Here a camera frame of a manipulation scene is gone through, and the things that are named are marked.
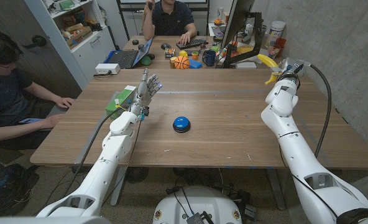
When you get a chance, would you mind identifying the dark blue mug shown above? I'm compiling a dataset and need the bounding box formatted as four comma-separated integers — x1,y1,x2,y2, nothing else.
201,49,217,67

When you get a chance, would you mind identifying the black keyboard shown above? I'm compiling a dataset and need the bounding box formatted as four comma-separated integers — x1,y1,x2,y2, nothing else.
175,38,208,50

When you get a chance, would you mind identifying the red cup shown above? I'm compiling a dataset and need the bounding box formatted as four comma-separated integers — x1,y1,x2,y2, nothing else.
274,37,287,58

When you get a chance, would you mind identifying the black computer monitor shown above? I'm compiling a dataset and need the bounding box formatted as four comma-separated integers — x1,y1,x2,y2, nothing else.
220,0,255,50

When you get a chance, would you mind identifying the blue smartphone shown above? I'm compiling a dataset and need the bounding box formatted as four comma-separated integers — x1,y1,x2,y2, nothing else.
18,117,44,124

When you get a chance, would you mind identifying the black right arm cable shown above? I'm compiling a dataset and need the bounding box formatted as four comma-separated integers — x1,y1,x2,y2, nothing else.
278,63,340,218

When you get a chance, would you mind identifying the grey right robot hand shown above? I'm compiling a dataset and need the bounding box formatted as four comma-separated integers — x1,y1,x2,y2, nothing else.
270,57,311,82

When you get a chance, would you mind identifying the white plastic canister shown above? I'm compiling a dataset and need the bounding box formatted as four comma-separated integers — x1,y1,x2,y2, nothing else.
264,21,287,49

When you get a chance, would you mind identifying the blue push button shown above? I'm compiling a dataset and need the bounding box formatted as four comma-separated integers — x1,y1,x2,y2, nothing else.
172,116,191,134

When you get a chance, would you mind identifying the white power strip box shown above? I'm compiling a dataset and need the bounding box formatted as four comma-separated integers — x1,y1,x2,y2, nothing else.
94,63,121,75

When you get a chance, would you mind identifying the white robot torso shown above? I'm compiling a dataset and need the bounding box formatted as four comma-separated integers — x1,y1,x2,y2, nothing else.
152,185,243,224

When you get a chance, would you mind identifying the person in dark t-shirt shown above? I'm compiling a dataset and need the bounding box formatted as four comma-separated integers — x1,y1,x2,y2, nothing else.
0,24,76,151

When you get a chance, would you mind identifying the black laptop with blue lid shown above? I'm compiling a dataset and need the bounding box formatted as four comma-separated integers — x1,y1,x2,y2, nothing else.
104,37,154,70

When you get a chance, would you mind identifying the green cardboard box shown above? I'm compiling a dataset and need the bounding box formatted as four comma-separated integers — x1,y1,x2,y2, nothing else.
105,85,137,120

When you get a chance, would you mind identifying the black backpack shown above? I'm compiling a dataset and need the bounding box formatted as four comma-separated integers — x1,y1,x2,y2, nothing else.
0,161,40,216

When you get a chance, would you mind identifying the orange toy basketball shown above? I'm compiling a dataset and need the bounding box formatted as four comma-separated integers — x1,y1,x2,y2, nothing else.
173,55,191,70

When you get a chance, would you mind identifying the yellow toy banana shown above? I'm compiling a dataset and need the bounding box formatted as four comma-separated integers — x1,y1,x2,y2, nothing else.
257,54,280,86

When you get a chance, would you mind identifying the cardboard box on shelf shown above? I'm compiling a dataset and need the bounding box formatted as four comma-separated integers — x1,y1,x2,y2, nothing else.
65,26,93,50

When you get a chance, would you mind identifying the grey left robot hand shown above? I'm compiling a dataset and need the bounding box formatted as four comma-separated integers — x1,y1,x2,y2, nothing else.
129,68,163,118

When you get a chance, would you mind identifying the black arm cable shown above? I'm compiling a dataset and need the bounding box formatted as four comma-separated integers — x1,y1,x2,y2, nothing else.
62,107,123,197
278,63,340,218

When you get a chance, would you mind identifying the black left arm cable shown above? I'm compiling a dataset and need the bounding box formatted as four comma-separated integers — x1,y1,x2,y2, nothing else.
62,107,123,197

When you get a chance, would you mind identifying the person in dark polo shirt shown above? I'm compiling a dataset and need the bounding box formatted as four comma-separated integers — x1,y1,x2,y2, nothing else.
141,0,198,46

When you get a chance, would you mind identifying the black monitor stand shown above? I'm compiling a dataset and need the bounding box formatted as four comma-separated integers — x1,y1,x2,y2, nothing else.
222,11,263,67

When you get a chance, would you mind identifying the white shelf cabinet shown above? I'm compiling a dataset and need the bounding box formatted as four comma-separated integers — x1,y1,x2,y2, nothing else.
24,0,116,90

